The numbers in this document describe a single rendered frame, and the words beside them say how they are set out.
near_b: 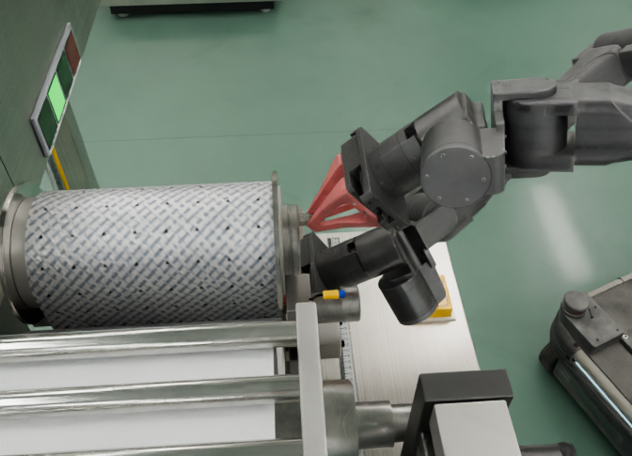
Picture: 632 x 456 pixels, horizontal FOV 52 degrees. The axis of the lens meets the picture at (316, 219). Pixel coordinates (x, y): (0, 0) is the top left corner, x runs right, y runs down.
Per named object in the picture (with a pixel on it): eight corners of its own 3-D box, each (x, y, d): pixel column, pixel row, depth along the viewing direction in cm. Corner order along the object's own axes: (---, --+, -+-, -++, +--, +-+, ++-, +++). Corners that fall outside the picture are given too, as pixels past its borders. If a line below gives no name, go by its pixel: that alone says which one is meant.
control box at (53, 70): (50, 158, 92) (35, 118, 87) (45, 158, 92) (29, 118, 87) (82, 59, 109) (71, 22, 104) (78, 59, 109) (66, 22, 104)
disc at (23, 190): (35, 353, 66) (-14, 247, 57) (30, 354, 66) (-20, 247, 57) (68, 256, 77) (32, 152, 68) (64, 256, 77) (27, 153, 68)
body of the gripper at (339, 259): (323, 260, 89) (371, 240, 86) (330, 322, 82) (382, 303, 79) (299, 234, 84) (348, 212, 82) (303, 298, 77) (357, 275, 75)
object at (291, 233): (301, 273, 64) (297, 198, 65) (281, 274, 64) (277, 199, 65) (300, 275, 71) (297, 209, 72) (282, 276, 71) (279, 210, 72)
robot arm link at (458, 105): (497, 121, 63) (465, 75, 61) (504, 151, 57) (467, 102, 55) (438, 159, 66) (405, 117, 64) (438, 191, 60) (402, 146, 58)
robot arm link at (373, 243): (398, 210, 80) (395, 229, 75) (422, 255, 82) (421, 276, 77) (349, 231, 83) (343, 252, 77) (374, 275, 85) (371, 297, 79)
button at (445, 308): (450, 317, 103) (453, 308, 102) (407, 320, 103) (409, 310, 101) (442, 282, 108) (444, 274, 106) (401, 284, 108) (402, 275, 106)
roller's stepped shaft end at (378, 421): (439, 452, 45) (446, 432, 43) (355, 457, 45) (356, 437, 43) (431, 410, 48) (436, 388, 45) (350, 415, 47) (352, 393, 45)
